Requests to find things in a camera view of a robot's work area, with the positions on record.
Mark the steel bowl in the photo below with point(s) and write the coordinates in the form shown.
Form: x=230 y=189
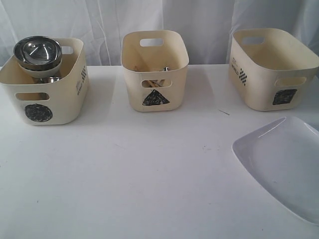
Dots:
x=38 y=53

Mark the cream bin with circle mark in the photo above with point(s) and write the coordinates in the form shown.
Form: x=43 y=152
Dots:
x=59 y=102

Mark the wooden chopstick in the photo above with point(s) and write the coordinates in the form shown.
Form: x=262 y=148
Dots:
x=147 y=83

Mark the white square plate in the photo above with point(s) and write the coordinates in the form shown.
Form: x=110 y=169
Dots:
x=283 y=157

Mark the cream bin with square mark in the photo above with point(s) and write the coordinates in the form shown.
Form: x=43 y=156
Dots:
x=270 y=68

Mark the steel fork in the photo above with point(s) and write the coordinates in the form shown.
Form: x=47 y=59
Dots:
x=161 y=82

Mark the cream bin with triangle mark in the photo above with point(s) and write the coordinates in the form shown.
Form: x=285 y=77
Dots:
x=155 y=50

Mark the white curtain backdrop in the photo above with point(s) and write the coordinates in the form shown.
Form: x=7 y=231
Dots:
x=206 y=26

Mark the steel mug with folding handle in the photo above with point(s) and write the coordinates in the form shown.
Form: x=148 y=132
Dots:
x=46 y=80

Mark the white ceramic bowl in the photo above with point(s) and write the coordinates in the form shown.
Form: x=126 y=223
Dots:
x=42 y=74

